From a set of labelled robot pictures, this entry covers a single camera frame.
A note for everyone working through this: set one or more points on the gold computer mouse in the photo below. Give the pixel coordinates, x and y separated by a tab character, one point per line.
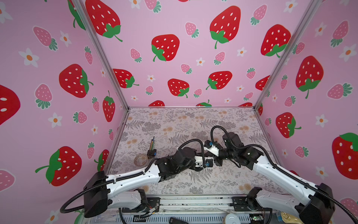
285	218

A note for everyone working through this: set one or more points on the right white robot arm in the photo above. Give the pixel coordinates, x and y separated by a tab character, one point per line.
313	204

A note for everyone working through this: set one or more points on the black device on base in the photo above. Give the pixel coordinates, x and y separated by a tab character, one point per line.
173	220

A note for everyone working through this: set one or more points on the silver frame post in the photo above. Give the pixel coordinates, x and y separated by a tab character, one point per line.
309	13
80	6

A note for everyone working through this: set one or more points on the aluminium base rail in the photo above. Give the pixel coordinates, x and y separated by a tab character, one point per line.
193	209

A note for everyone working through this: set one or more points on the white round disc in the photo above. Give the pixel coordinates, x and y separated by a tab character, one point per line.
231	219

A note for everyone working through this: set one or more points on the silver frame post left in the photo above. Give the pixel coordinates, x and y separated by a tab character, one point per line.
80	6

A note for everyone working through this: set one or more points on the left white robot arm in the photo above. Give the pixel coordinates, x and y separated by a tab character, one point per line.
102	191

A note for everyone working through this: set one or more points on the silver frame post right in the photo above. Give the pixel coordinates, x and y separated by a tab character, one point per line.
309	13

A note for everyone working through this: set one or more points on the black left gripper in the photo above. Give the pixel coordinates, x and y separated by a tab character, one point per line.
193	151

